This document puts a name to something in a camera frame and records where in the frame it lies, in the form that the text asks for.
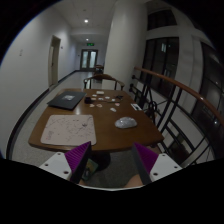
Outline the green object under table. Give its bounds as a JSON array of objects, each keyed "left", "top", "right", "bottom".
[{"left": 82, "top": 159, "right": 98, "bottom": 181}]

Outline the double glass door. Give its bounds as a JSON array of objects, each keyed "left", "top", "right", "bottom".
[{"left": 80, "top": 49, "right": 98, "bottom": 71}]

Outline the wooden handrail with black railing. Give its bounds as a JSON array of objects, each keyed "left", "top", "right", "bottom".
[{"left": 129, "top": 67, "right": 224, "bottom": 167}]

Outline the beige side door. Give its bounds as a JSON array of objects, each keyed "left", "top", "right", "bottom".
[{"left": 48, "top": 36, "right": 61, "bottom": 87}]

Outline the black closed laptop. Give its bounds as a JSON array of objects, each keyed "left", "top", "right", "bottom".
[{"left": 48, "top": 91, "right": 85, "bottom": 110}]

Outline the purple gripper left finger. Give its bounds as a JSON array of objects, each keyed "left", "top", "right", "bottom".
[{"left": 39, "top": 140, "right": 93, "bottom": 185}]

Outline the wooden chair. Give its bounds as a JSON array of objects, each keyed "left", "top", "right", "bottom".
[{"left": 82, "top": 73, "right": 126, "bottom": 91}]

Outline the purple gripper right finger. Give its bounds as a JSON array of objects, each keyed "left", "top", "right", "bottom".
[{"left": 132, "top": 142, "right": 184, "bottom": 186}]

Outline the white card on table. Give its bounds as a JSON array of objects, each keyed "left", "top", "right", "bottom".
[{"left": 131, "top": 104, "right": 142, "bottom": 111}]

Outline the small black box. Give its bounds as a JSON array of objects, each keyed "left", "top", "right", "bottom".
[{"left": 84, "top": 97, "right": 93, "bottom": 104}]

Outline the white round column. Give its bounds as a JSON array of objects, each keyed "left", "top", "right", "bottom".
[{"left": 104, "top": 0, "right": 147, "bottom": 91}]

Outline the wooden table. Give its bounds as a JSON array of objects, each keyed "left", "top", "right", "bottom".
[{"left": 29, "top": 90, "right": 164, "bottom": 153}]

